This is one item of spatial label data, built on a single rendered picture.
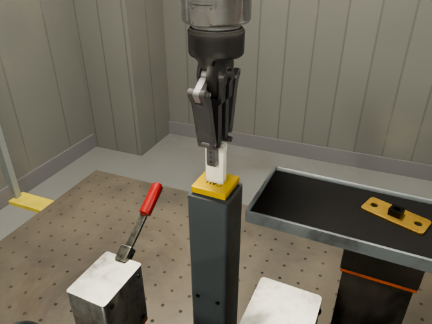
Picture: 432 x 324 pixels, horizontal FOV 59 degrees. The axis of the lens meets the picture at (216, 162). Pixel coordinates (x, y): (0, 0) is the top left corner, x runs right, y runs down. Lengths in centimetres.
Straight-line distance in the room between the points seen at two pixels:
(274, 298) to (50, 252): 87
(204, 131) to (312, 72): 244
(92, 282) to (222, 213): 21
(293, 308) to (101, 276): 28
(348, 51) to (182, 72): 131
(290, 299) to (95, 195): 106
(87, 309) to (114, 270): 6
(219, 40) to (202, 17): 3
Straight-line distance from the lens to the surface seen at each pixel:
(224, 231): 61
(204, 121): 51
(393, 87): 292
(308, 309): 49
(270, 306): 49
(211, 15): 48
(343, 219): 55
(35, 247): 129
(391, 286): 59
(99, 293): 58
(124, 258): 62
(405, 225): 56
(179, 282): 107
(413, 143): 307
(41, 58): 291
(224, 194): 58
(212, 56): 49
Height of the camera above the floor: 148
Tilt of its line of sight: 29 degrees down
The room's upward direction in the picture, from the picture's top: straight up
